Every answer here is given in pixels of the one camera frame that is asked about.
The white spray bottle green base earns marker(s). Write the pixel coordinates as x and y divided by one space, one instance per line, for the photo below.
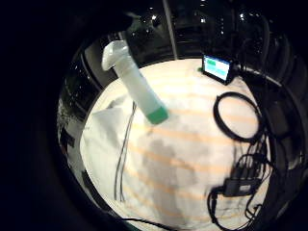
138 86

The black hub box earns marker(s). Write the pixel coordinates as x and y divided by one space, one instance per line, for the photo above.
241 187

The small screen device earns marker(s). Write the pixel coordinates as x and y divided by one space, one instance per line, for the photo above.
217 68

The gray pole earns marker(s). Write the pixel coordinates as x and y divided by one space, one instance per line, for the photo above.
170 29

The white cloth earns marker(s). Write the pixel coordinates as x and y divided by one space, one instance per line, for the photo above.
102 141

